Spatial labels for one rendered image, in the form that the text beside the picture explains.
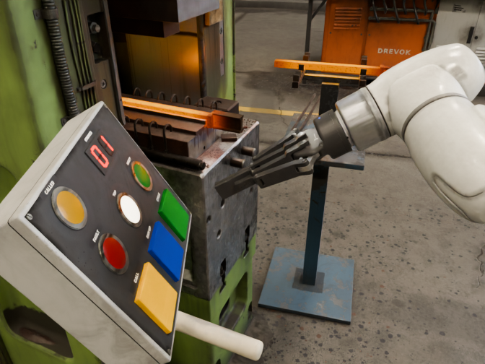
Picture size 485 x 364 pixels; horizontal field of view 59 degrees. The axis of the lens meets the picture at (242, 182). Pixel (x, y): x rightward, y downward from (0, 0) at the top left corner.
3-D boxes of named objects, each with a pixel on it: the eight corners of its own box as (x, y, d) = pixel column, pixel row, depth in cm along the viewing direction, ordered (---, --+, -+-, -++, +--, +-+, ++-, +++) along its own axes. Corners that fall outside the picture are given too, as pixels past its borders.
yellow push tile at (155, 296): (178, 292, 66) (149, 260, 62) (172, 332, 60) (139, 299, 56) (168, 296, 66) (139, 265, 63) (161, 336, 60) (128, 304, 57)
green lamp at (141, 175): (158, 182, 76) (155, 160, 74) (143, 195, 73) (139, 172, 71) (143, 178, 78) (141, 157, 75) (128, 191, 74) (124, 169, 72)
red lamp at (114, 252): (136, 258, 59) (132, 233, 57) (115, 280, 56) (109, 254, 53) (118, 252, 60) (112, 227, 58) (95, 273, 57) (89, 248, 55)
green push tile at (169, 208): (190, 216, 83) (167, 187, 80) (186, 240, 77) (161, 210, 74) (182, 220, 83) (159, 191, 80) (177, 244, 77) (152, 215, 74)
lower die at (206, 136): (223, 134, 129) (222, 107, 124) (189, 165, 113) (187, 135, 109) (109, 113, 144) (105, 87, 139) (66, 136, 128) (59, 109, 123)
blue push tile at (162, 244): (184, 249, 75) (159, 219, 71) (180, 280, 68) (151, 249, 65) (176, 253, 75) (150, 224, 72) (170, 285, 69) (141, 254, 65)
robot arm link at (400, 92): (356, 69, 68) (389, 120, 60) (453, 17, 65) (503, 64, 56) (374, 114, 76) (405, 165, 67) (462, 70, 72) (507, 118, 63)
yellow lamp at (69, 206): (95, 214, 55) (89, 186, 53) (69, 235, 52) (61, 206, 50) (76, 209, 57) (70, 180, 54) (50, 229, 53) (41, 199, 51)
